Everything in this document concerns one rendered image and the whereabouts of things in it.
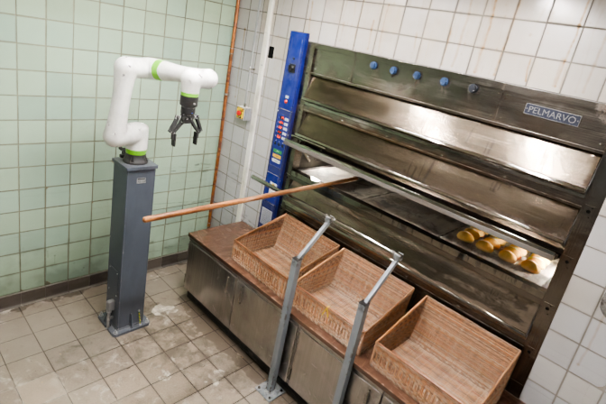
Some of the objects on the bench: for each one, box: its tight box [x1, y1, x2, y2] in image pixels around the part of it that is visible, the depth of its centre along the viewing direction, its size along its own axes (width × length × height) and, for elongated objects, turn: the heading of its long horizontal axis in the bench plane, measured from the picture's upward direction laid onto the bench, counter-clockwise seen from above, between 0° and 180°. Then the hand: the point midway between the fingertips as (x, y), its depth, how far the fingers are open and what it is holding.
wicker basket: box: [231, 213, 340, 299], centre depth 300 cm, size 49×56×28 cm
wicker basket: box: [292, 248, 415, 356], centre depth 263 cm, size 49×56×28 cm
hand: (184, 142), depth 235 cm, fingers open, 13 cm apart
